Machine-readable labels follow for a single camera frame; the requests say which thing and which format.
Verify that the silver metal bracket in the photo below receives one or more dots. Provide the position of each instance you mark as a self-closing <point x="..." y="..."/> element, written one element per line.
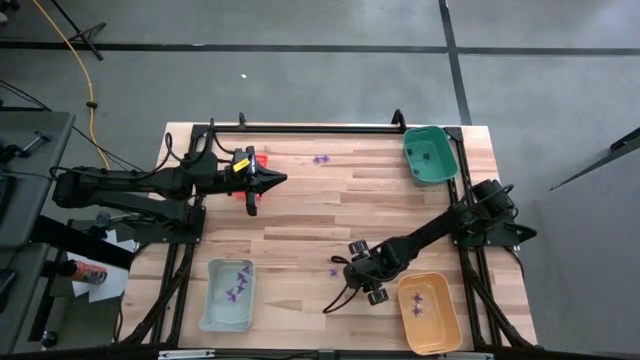
<point x="185" y="354"/>

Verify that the black metal tool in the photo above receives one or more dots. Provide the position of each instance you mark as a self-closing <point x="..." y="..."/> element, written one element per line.
<point x="39" y="136"/>

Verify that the white paper sheets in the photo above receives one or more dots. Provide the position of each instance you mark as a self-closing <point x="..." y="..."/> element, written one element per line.
<point x="112" y="285"/>

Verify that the orange slotted plastic basket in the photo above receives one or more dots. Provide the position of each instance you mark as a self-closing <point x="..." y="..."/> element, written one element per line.
<point x="263" y="161"/>

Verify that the white plastic bin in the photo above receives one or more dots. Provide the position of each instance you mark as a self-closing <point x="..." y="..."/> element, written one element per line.
<point x="220" y="320"/>

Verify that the black tripod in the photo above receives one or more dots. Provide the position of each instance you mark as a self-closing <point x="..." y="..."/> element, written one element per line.
<point x="92" y="47"/>

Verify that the teal plastic bin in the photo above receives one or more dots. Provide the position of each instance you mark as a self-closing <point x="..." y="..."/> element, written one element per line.
<point x="440" y="150"/>

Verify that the orange spray can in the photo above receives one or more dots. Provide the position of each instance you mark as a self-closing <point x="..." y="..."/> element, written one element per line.
<point x="87" y="273"/>

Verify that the yellow plastic bin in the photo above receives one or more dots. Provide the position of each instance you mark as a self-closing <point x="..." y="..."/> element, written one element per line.
<point x="435" y="335"/>

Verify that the grey desk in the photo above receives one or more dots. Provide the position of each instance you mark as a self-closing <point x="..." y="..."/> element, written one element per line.
<point x="35" y="200"/>

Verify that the black diagonal beam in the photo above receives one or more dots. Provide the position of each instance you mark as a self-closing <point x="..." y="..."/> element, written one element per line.
<point x="85" y="242"/>
<point x="625" y="142"/>

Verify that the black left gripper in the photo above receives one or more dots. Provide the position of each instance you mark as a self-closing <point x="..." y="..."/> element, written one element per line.
<point x="225" y="180"/>

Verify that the black caster wheel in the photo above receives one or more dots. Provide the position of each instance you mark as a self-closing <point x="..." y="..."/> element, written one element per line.
<point x="49" y="339"/>

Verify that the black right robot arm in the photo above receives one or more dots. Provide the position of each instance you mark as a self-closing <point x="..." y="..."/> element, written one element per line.
<point x="430" y="230"/>

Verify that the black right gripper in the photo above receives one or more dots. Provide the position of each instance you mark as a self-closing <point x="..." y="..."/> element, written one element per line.
<point x="372" y="267"/>

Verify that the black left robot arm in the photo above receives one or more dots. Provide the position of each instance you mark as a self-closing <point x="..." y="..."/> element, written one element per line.
<point x="120" y="185"/>

